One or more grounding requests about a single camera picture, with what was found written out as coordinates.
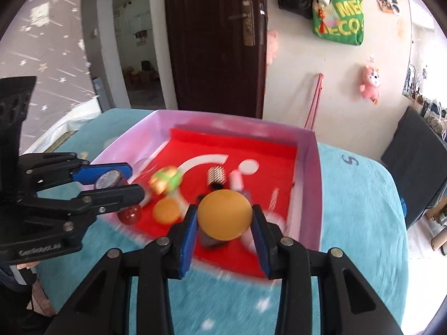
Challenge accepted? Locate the green tote bag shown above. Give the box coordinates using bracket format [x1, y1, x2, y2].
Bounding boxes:
[312, 0, 365, 46]

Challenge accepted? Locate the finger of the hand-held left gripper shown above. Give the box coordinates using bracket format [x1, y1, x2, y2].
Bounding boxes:
[17, 183, 147, 216]
[21, 152, 134, 193]

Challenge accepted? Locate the clutter of table items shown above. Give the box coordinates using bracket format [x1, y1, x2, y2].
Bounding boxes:
[407, 89, 447, 140]

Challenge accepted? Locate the purple cardboard box red inside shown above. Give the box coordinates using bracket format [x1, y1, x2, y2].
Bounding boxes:
[89, 109, 322, 280]

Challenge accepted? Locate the red tassel charm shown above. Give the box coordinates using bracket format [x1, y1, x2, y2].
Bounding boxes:
[315, 6, 331, 34]

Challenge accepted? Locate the white round earbud case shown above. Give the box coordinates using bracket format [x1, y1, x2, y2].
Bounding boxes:
[244, 211, 291, 252]

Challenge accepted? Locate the pale pink plush toy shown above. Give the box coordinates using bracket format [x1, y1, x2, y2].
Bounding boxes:
[266, 31, 279, 65]

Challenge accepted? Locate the pink stick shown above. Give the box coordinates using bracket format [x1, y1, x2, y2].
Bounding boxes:
[304, 73, 325, 130]

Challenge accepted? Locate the wall mirror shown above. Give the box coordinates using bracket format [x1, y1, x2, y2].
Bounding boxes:
[401, 0, 438, 99]

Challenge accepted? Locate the studded black gold cap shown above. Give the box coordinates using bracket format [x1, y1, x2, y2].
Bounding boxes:
[207, 167, 227, 190]

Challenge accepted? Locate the silver glitter jar red cap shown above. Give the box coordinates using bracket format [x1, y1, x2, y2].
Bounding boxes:
[95, 170, 143, 225]

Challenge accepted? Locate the teal moon star blanket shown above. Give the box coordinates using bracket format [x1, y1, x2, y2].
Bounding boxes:
[37, 108, 410, 335]

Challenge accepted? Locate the green and yellow toy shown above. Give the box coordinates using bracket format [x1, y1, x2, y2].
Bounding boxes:
[149, 166, 183, 195]

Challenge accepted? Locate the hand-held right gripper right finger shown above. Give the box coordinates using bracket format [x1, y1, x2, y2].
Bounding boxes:
[251, 204, 406, 335]

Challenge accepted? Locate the amber round soap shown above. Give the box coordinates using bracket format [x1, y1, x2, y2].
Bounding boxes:
[153, 198, 183, 226]
[197, 190, 254, 241]

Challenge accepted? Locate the pink nail polish bottle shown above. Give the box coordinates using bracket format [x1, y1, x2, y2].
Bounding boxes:
[229, 168, 252, 199]

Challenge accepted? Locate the brass door handle lock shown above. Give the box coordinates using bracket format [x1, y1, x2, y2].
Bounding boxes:
[228, 0, 256, 47]

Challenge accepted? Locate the dark cloth covered table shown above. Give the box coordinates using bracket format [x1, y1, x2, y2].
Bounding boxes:
[381, 106, 447, 229]

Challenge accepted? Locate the dark brown door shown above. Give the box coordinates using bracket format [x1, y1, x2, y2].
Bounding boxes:
[163, 0, 268, 120]

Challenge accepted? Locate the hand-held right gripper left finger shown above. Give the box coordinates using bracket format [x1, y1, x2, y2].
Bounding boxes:
[45, 204, 199, 335]

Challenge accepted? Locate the hallway notice board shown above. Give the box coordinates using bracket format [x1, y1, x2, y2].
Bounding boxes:
[127, 11, 153, 47]

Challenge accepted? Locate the black nail polish bottle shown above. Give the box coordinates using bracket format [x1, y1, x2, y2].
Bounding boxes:
[200, 228, 233, 250]

